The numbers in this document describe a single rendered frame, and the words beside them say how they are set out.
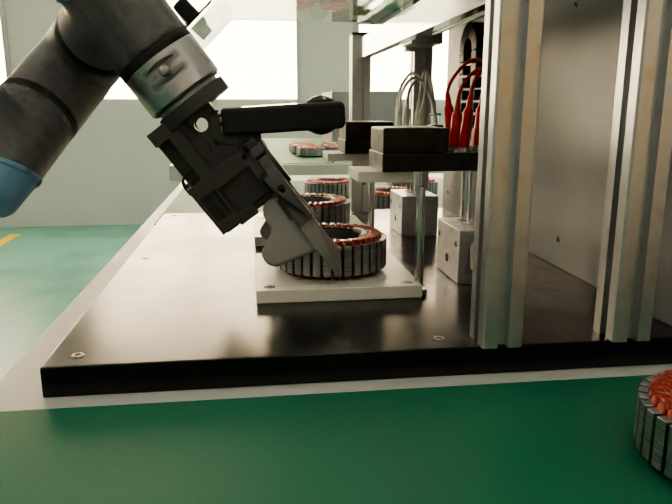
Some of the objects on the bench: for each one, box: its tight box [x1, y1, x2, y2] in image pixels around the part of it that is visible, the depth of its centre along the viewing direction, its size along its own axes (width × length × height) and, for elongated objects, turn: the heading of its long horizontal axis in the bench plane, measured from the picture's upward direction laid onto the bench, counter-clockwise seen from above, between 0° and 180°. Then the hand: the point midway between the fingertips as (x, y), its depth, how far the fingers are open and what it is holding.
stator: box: [375, 186, 406, 209], centre depth 122 cm, size 11×11×4 cm
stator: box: [276, 222, 387, 280], centre depth 64 cm, size 11×11×4 cm
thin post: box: [414, 186, 427, 295], centre depth 59 cm, size 2×2×10 cm
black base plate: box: [40, 208, 672, 398], centre depth 77 cm, size 47×64×2 cm
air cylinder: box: [390, 189, 438, 236], centre depth 89 cm, size 5×8×6 cm
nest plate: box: [255, 250, 422, 304], centre depth 65 cm, size 15×15×1 cm
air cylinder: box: [436, 217, 475, 285], centre depth 66 cm, size 5×8×6 cm
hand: (335, 252), depth 64 cm, fingers closed on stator, 13 cm apart
